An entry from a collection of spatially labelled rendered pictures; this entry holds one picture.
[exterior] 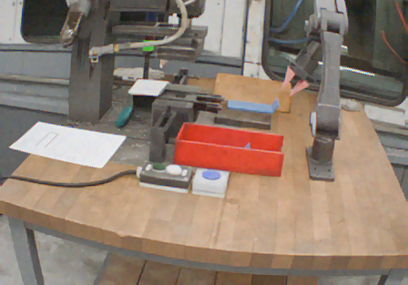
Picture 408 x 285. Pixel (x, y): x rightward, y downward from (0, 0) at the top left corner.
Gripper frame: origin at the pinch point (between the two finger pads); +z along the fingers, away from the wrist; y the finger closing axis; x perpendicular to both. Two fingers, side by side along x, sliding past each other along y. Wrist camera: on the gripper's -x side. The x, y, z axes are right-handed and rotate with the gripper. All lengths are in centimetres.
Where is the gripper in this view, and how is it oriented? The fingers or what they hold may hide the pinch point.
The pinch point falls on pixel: (287, 90)
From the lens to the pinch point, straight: 160.4
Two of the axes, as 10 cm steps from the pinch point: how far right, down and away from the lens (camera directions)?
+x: -1.0, 3.3, -9.4
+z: -5.6, 7.6, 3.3
